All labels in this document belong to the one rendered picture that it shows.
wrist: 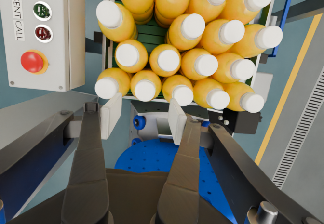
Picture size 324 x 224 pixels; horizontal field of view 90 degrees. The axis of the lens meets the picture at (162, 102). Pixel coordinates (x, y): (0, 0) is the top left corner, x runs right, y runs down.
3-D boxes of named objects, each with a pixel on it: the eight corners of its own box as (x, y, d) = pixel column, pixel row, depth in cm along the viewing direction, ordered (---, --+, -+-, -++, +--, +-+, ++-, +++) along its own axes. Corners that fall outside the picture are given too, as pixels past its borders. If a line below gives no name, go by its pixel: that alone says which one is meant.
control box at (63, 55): (43, 80, 39) (6, 86, 30) (37, -13, 35) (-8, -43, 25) (85, 85, 40) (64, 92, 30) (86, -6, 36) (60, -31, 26)
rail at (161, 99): (106, 94, 46) (103, 96, 43) (106, 91, 46) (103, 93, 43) (238, 107, 50) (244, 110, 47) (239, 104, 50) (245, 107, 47)
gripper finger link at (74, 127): (93, 141, 13) (53, 138, 13) (109, 118, 18) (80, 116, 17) (93, 123, 12) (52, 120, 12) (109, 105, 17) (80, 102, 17)
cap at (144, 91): (143, 102, 33) (142, 104, 32) (131, 87, 33) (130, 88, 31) (158, 91, 33) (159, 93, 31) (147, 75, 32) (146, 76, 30)
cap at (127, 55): (140, 46, 31) (139, 46, 29) (137, 67, 32) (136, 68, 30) (119, 43, 30) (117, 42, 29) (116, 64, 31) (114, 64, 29)
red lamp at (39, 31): (37, 39, 28) (33, 38, 27) (37, 26, 28) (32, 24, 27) (51, 41, 28) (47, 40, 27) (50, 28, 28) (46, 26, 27)
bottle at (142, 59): (149, 47, 48) (149, 39, 30) (146, 71, 50) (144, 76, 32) (126, 43, 48) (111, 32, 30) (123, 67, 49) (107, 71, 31)
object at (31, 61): (25, 71, 29) (20, 71, 28) (23, 50, 28) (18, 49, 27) (46, 73, 30) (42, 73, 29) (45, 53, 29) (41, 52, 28)
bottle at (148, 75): (144, 95, 52) (141, 112, 34) (130, 76, 50) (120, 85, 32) (162, 82, 51) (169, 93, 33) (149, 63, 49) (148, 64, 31)
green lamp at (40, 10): (36, 18, 27) (31, 16, 26) (35, 3, 27) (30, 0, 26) (50, 19, 28) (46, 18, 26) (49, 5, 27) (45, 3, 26)
